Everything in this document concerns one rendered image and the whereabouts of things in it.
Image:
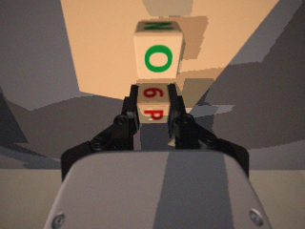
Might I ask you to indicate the wooden letter block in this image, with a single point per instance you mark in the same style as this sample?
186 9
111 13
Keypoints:
158 47
153 103
170 137

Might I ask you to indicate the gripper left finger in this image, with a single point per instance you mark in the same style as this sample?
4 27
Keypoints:
117 137

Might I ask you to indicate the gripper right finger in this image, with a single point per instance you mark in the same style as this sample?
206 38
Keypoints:
190 135

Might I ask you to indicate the orange flat mat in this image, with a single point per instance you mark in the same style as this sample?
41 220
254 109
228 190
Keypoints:
102 46

